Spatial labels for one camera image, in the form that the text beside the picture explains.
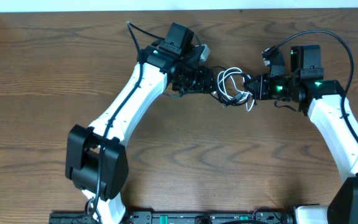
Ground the black usb cable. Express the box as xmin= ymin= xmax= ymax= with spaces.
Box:
xmin=208 ymin=65 xmax=254 ymax=108

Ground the white usb cable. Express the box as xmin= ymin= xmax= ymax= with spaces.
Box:
xmin=216 ymin=67 xmax=256 ymax=112

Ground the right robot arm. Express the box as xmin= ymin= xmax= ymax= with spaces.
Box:
xmin=244 ymin=45 xmax=358 ymax=223

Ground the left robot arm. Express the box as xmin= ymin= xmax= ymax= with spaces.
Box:
xmin=65 ymin=23 xmax=217 ymax=223

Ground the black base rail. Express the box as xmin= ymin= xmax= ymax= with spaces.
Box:
xmin=48 ymin=210 xmax=284 ymax=224

